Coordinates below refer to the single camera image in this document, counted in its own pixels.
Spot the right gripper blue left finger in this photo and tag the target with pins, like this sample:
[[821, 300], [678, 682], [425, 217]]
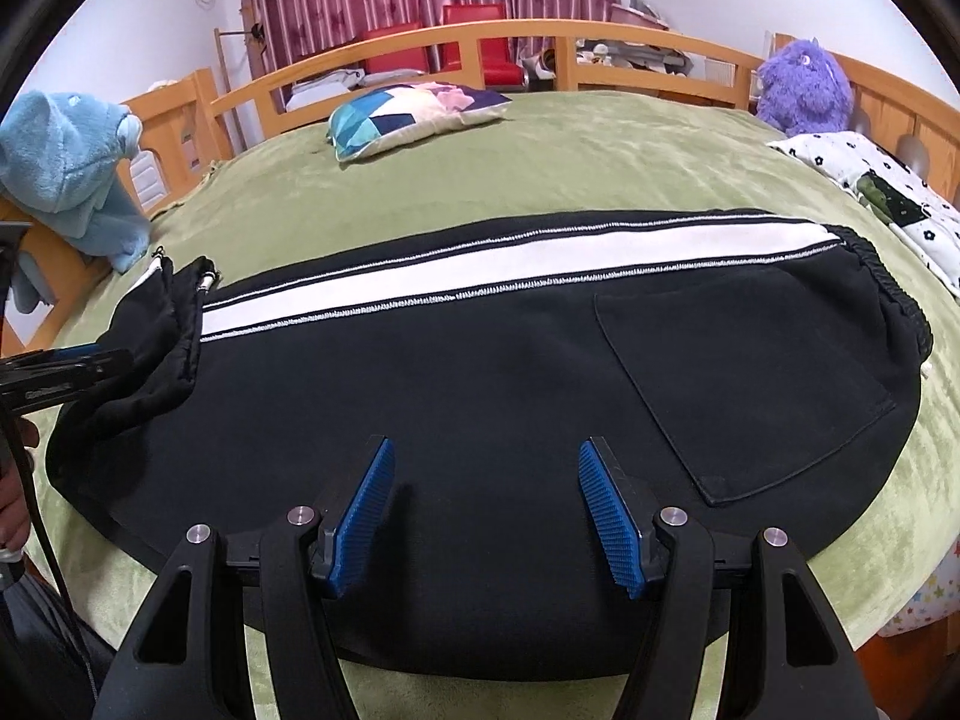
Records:
[[184, 655]]

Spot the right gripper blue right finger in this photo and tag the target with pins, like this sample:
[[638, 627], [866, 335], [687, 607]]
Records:
[[787, 654]]

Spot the black pants with white stripe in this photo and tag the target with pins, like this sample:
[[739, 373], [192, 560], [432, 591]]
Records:
[[753, 369]]

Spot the person's left hand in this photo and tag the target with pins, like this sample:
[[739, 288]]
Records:
[[15, 524]]

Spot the star-pattern laundry basket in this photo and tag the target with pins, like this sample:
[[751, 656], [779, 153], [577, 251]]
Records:
[[936, 599]]

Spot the light blue plush blanket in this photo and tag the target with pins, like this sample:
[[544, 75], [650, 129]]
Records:
[[60, 153]]

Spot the colourful geometric pillow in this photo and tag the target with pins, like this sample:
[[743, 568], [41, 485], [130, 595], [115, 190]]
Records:
[[400, 115]]

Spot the white black-flower pillow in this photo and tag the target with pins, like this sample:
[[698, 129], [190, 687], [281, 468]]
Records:
[[900, 198]]

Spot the left red chair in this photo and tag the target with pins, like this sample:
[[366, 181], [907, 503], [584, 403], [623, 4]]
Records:
[[413, 61]]

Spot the red chair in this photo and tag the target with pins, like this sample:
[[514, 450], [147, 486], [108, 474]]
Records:
[[413, 61], [499, 70]]

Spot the green fleece bed blanket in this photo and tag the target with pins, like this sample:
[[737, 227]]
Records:
[[286, 200]]

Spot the right red chair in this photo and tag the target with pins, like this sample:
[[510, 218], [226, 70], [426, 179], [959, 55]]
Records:
[[499, 70]]

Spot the purple plush toy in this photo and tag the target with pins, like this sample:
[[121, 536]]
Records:
[[804, 90]]

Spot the wooden bed frame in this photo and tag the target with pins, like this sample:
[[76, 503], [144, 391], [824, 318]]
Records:
[[183, 123]]

